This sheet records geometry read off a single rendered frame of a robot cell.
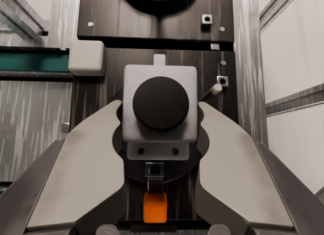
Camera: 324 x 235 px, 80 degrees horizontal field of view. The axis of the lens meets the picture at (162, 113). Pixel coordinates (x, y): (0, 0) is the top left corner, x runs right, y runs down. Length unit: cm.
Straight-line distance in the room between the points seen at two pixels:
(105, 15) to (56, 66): 11
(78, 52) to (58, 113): 12
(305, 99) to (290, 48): 23
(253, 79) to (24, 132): 38
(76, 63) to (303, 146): 44
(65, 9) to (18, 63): 11
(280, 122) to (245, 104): 16
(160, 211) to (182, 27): 26
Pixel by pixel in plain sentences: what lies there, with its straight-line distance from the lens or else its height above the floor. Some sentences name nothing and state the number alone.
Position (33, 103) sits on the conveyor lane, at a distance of 39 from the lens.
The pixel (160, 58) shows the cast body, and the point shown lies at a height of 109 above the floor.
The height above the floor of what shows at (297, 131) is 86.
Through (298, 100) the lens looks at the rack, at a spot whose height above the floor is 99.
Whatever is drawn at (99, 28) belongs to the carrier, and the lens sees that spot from 33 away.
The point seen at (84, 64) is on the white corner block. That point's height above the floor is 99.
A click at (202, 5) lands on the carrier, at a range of 36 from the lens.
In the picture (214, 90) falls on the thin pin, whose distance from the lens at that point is 18.
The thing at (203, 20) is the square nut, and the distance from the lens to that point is 33.
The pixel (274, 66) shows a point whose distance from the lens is 49.
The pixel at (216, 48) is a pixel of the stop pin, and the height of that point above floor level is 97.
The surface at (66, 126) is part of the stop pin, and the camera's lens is 30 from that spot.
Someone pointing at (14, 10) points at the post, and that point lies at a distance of 32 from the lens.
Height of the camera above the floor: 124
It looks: 81 degrees down
